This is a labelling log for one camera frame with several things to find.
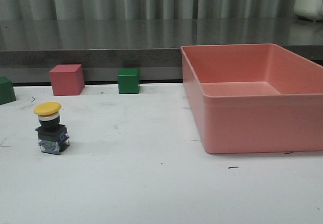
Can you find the grey curtain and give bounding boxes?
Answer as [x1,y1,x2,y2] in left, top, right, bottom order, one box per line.
[1,0,295,21]

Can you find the pink cube block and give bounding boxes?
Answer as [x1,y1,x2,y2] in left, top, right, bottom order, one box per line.
[49,64,85,96]

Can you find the green cube block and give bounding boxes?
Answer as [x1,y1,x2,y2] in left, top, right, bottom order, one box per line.
[0,76,16,105]
[118,68,140,94]

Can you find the yellow push button switch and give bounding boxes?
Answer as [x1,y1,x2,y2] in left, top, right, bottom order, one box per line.
[33,102,70,155]

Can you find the white appliance in background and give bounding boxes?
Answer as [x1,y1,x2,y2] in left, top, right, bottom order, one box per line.
[294,0,322,21]

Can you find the green cube block centre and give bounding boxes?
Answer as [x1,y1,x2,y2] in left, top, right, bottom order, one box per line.
[118,68,140,94]

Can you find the pink plastic bin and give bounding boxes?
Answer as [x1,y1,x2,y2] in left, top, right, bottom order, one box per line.
[181,44,322,154]

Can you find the green cube block left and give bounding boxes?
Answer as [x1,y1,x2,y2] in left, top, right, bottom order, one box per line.
[0,76,16,105]

